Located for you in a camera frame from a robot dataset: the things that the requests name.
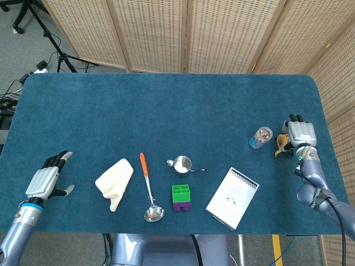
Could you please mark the metal table leg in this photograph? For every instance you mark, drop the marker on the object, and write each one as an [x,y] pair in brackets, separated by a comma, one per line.
[241,249]

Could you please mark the black plug adapter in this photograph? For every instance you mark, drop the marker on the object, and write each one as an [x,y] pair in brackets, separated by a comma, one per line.
[24,78]

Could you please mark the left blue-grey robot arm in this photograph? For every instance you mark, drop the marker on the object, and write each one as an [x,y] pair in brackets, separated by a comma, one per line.
[19,230]

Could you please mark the white earbuds box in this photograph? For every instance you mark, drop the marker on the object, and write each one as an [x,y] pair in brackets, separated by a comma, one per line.
[233,196]

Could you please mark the clear plastic snack jar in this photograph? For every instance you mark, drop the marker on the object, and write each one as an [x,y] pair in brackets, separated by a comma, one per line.
[259,138]

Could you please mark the wicker folding screen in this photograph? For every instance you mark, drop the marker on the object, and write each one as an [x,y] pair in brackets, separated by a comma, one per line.
[155,33]

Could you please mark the black tripod stand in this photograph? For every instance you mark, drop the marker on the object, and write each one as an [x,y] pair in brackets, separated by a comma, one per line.
[51,41]

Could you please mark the cream folded cloth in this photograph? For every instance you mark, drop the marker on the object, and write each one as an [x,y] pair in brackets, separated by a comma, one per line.
[113,180]

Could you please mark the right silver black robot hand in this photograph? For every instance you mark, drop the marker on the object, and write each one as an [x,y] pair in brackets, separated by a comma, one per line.
[302,134]

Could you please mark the yellow tape measure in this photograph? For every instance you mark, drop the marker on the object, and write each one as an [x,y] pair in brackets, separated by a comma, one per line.
[283,140]

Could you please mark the blue-grey robot torso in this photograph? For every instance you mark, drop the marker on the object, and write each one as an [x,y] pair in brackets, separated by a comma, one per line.
[166,249]

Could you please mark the white power strip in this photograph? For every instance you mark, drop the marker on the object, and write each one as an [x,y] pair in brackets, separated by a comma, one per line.
[40,71]

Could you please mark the black power adapter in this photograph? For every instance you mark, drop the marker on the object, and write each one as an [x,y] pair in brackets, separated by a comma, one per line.
[42,65]

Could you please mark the black office chair base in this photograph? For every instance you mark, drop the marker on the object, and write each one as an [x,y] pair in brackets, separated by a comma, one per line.
[20,16]

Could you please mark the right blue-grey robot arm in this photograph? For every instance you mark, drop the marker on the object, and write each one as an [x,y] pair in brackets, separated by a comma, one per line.
[313,177]

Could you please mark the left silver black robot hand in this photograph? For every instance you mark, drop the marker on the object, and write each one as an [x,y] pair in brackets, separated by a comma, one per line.
[43,183]

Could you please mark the stainless steel spouted pitcher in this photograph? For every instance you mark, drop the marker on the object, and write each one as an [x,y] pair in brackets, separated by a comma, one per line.
[182,166]

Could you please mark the green and purple toy block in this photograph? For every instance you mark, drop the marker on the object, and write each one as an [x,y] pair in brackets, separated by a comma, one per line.
[181,195]

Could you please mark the blue felt table cover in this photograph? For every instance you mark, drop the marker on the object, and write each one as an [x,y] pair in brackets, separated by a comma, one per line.
[166,110]

